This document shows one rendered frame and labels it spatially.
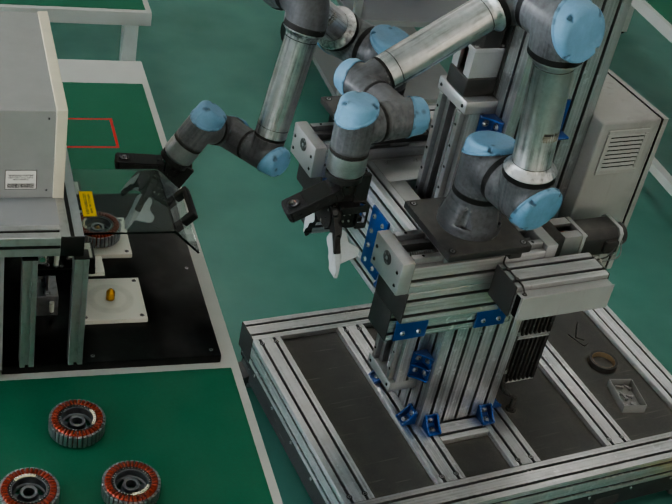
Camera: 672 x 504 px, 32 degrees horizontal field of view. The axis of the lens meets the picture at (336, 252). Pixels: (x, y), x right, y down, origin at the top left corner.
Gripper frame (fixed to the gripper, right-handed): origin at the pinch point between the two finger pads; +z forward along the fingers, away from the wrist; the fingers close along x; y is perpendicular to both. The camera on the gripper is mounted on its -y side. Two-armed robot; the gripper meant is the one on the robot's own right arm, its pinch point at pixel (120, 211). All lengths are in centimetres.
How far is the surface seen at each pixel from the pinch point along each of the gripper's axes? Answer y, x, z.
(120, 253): 3.7, -7.0, 6.3
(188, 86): 85, 223, 50
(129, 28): 20, 138, 10
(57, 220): -27, -41, -14
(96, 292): -1.8, -22.2, 9.4
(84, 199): -19.7, -26.4, -13.0
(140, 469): 3, -77, 6
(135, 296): 5.8, -23.5, 5.1
